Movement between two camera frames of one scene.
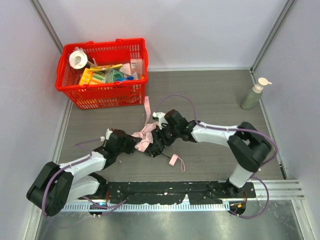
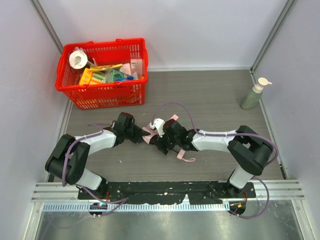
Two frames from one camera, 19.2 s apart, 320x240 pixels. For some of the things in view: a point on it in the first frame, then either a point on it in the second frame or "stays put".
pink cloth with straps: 144,137 -> 152,132
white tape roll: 78,59 stays put
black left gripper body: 130,145 -> 136,132
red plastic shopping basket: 106,74 stays put
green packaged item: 112,75 stays put
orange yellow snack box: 90,77 stays put
